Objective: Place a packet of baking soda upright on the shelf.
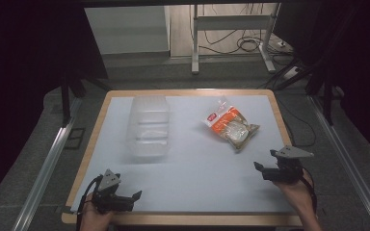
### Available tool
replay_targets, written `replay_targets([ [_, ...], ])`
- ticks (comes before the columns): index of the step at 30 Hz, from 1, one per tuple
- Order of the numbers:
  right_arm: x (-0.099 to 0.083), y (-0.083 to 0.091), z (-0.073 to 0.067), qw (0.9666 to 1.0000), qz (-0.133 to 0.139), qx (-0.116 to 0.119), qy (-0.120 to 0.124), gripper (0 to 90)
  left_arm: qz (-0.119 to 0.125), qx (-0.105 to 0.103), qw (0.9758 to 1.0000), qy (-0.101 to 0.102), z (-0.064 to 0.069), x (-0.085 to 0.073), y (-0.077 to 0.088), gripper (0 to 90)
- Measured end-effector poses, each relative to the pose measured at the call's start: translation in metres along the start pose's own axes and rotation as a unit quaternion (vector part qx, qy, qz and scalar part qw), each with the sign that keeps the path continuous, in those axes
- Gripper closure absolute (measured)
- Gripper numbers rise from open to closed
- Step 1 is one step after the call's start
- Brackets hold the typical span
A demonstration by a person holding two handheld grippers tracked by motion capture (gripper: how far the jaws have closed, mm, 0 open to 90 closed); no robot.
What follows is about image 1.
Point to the orange and clear snack packet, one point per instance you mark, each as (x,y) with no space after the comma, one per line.
(229,126)

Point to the aluminium rail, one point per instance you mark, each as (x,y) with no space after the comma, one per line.
(45,173)
(350,163)

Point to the black rectangular floor frame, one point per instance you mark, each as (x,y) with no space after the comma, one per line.
(75,138)

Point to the person's right hand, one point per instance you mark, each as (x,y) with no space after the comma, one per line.
(294,195)

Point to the white power strip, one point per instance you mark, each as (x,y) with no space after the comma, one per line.
(291,72)

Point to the white metal desk frame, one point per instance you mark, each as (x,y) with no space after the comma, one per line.
(234,22)

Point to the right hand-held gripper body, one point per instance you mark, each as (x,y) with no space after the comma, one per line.
(285,170)

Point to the black stand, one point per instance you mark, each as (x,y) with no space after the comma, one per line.
(326,96)
(66,99)

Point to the person's left hand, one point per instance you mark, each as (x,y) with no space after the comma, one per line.
(93,216)

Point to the white cabinet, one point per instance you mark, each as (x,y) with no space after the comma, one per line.
(126,30)

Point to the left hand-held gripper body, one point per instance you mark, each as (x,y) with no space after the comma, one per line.
(112,199)

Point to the clear plastic storage container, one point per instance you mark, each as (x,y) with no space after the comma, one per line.
(148,126)

